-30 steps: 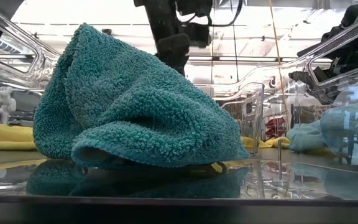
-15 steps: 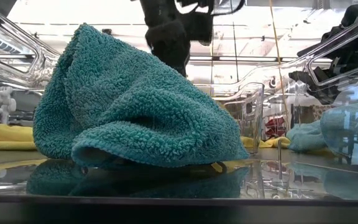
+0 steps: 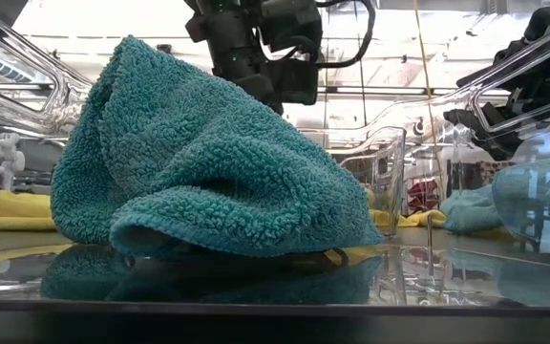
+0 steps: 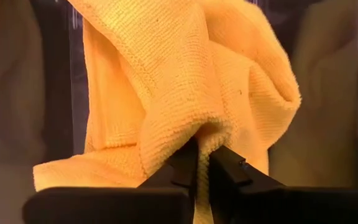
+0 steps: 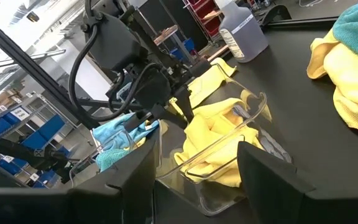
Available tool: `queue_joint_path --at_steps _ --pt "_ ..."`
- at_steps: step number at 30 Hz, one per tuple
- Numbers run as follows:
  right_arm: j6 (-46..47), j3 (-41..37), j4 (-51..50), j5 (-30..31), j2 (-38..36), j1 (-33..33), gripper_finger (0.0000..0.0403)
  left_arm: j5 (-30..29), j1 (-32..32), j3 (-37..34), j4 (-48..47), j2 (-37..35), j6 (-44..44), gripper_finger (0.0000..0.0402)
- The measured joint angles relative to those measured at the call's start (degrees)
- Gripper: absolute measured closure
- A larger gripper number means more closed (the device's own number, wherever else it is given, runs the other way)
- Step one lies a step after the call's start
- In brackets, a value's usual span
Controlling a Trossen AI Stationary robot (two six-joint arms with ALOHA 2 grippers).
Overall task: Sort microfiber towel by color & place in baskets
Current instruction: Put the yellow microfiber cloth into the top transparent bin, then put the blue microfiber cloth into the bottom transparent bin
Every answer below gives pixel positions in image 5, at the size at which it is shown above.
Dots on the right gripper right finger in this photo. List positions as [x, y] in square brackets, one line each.
[272, 193]

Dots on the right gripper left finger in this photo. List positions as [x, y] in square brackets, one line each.
[126, 193]

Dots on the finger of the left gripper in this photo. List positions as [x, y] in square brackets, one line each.
[166, 116]
[184, 104]

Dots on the yellow microfiber towel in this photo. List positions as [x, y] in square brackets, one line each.
[216, 130]
[210, 79]
[353, 87]

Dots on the light blue microfiber towel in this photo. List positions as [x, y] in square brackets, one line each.
[117, 130]

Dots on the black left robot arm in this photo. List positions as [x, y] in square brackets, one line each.
[113, 43]

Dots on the clear plastic basket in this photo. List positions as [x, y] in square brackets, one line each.
[85, 174]
[213, 199]

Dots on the wooden table side board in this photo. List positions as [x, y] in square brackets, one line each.
[217, 53]

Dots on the clear spray bottle blue trigger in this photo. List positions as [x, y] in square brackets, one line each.
[244, 37]

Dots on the metal shelf rack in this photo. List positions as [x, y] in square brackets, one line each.
[17, 109]

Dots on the black rig frame beam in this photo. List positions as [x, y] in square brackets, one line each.
[26, 65]

